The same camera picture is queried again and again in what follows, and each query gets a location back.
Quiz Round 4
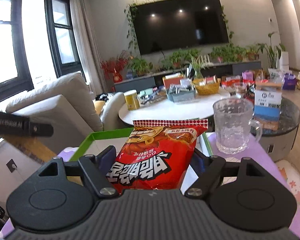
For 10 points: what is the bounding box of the red chips bag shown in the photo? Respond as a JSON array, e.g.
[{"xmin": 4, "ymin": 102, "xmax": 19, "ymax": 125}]
[{"xmin": 106, "ymin": 119, "xmax": 208, "ymax": 193}]

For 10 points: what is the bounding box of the green cardboard box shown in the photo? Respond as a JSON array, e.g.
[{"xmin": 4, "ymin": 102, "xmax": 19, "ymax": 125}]
[{"xmin": 69, "ymin": 118, "xmax": 214, "ymax": 162}]

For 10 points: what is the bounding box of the clear glass mug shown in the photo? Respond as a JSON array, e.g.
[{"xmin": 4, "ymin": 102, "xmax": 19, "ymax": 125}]
[{"xmin": 213, "ymin": 98, "xmax": 263, "ymax": 154}]

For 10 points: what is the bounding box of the round white coffee table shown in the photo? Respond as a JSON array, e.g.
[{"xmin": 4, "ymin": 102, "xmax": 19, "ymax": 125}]
[{"xmin": 119, "ymin": 88, "xmax": 231, "ymax": 125}]

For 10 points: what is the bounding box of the beige sofa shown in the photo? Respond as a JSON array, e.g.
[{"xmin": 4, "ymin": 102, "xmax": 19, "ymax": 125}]
[{"xmin": 5, "ymin": 73, "xmax": 125, "ymax": 153}]

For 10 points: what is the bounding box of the dark round side table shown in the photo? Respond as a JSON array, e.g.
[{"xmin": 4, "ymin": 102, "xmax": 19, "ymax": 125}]
[{"xmin": 255, "ymin": 98, "xmax": 300, "ymax": 162}]

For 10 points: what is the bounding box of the yellow canister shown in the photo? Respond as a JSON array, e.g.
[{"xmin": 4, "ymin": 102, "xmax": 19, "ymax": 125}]
[{"xmin": 124, "ymin": 89, "xmax": 140, "ymax": 111}]

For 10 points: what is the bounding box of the grey blue storage tray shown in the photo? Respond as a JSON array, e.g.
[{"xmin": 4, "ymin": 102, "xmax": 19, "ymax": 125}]
[{"xmin": 166, "ymin": 84, "xmax": 196, "ymax": 103}]

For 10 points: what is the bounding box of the yellow woven basket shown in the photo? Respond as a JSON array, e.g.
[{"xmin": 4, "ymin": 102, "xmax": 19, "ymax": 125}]
[{"xmin": 192, "ymin": 79, "xmax": 220, "ymax": 96}]

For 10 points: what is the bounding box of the purple floral tablecloth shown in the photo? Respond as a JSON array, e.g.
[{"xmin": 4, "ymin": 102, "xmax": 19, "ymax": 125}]
[{"xmin": 0, "ymin": 132, "xmax": 300, "ymax": 240}]

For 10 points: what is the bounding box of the blue white carton box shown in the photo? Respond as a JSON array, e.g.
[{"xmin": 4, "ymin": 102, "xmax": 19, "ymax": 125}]
[{"xmin": 254, "ymin": 81, "xmax": 282, "ymax": 121}]

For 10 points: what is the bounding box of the purple gift bag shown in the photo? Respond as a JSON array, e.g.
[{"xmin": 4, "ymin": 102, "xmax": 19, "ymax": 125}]
[{"xmin": 282, "ymin": 73, "xmax": 297, "ymax": 90}]

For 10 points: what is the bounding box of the wall power socket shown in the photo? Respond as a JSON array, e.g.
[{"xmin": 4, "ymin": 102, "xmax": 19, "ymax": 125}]
[{"xmin": 6, "ymin": 159, "xmax": 17, "ymax": 173}]

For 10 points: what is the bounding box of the black wall television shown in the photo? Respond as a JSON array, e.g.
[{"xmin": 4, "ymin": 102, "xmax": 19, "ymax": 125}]
[{"xmin": 129, "ymin": 0, "xmax": 229, "ymax": 55}]

